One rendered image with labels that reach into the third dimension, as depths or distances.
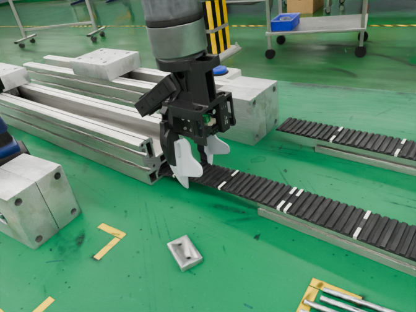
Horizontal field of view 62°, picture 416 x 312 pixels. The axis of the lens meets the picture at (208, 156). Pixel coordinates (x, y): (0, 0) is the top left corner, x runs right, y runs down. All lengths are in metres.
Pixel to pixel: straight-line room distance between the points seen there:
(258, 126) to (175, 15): 0.31
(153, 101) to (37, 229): 0.25
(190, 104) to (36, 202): 0.26
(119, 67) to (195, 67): 0.49
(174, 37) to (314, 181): 0.31
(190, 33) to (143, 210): 0.28
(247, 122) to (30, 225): 0.39
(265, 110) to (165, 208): 0.27
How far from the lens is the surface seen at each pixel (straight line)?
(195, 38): 0.46
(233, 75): 0.88
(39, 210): 0.57
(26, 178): 0.57
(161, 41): 0.45
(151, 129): 0.66
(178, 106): 0.48
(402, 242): 0.46
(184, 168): 0.54
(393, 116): 0.78
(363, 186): 0.58
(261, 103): 0.67
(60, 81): 1.15
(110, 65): 0.92
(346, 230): 0.45
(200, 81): 0.46
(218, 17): 3.95
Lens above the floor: 1.13
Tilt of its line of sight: 32 degrees down
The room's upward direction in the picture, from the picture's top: 10 degrees counter-clockwise
